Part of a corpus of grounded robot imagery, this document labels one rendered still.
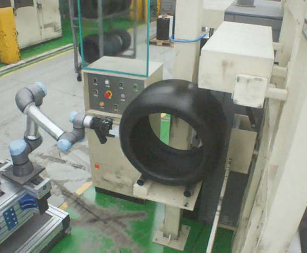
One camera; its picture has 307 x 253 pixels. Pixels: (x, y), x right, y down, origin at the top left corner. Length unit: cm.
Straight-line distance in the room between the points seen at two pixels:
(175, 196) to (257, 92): 103
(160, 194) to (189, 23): 100
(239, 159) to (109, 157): 124
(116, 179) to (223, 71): 195
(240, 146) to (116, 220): 142
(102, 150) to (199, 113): 140
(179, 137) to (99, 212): 124
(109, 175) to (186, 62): 146
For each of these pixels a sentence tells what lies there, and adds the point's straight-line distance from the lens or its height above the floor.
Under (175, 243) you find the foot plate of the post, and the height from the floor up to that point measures 1.
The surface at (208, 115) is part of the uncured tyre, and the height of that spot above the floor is 139.
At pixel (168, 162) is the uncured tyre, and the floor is 91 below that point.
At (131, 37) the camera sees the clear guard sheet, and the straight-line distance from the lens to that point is 217.
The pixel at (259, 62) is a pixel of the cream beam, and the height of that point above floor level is 176.
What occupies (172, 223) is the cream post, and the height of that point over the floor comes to 22.
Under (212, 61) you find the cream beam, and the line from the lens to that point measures 105.
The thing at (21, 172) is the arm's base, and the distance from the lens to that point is 223.
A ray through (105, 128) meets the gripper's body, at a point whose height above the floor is 115.
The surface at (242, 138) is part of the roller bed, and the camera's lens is 179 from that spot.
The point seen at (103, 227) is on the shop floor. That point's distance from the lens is 273.
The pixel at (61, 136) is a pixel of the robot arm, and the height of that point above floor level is 112.
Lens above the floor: 205
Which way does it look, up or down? 30 degrees down
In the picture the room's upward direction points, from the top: 2 degrees clockwise
